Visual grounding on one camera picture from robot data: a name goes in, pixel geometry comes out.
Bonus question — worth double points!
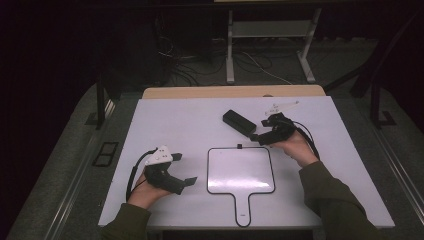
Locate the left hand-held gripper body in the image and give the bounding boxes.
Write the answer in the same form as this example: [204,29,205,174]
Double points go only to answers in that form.
[143,145,186,196]

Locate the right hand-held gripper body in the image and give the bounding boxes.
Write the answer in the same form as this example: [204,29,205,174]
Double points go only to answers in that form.
[257,100,300,147]

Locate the black whiteboard eraser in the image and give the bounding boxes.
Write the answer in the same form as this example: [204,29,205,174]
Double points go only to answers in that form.
[222,109,258,138]

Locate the small whiteboard with handle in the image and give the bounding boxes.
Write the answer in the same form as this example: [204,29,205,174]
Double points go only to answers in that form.
[206,146,276,228]

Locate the person's right hand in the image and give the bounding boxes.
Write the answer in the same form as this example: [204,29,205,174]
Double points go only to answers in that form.
[270,129,320,168]

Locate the person's left hand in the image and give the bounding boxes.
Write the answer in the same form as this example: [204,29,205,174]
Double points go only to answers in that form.
[127,172,172,211]

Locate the tan wooden table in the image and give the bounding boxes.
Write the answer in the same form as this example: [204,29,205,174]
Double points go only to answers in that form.
[142,84,327,100]

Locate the black floor socket plate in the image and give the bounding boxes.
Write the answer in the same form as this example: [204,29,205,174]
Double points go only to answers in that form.
[92,141,120,168]

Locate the black metal stand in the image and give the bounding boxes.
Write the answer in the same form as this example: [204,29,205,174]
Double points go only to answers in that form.
[84,73,116,131]
[369,79,398,130]

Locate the white metal stand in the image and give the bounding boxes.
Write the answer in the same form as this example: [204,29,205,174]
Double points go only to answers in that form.
[225,7,323,85]

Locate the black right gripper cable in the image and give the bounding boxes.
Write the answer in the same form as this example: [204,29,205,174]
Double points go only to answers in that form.
[292,119,322,162]

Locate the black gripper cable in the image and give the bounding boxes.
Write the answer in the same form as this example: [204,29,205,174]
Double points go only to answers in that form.
[292,119,322,162]
[125,148,159,203]

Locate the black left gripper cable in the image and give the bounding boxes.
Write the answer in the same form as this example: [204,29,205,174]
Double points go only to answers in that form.
[125,148,159,203]

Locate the white floor cable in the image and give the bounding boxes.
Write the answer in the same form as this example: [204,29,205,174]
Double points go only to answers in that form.
[239,49,294,86]

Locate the bundle of black floor cables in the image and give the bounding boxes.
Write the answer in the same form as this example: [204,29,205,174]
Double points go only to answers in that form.
[155,33,232,87]

